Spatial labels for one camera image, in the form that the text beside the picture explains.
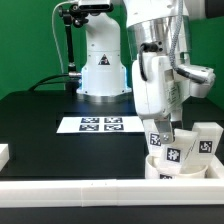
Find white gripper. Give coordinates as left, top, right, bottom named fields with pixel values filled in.
left=132, top=53, right=190, bottom=144

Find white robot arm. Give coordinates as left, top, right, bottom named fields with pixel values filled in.
left=77, top=0, right=224, bottom=144

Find white U-shaped fence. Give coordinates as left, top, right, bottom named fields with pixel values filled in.
left=0, top=143, right=224, bottom=209

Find white marker sheet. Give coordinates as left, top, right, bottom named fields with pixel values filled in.
left=57, top=116, right=144, bottom=134

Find black cables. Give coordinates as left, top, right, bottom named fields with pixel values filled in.
left=28, top=73, right=72, bottom=92

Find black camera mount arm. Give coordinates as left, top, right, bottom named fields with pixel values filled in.
left=59, top=4, right=89, bottom=94

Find camera on mount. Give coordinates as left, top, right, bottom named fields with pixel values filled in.
left=78, top=0, right=112, bottom=12

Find white cable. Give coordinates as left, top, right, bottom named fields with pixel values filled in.
left=51, top=0, right=78, bottom=92

